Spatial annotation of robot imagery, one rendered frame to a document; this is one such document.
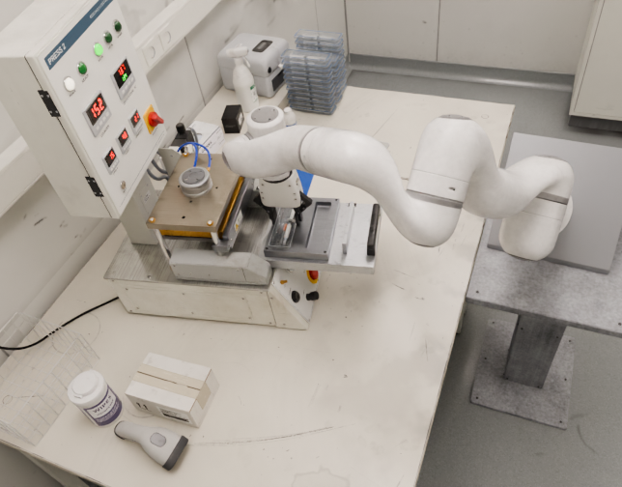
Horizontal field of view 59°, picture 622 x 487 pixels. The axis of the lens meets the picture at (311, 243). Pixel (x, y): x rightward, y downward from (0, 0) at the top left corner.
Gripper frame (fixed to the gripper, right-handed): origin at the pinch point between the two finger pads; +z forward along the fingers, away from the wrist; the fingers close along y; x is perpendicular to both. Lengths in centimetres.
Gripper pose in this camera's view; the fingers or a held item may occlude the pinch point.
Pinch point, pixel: (286, 216)
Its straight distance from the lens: 143.7
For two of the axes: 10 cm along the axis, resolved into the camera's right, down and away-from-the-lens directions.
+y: -9.8, -0.6, 2.1
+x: -1.8, 7.4, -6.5
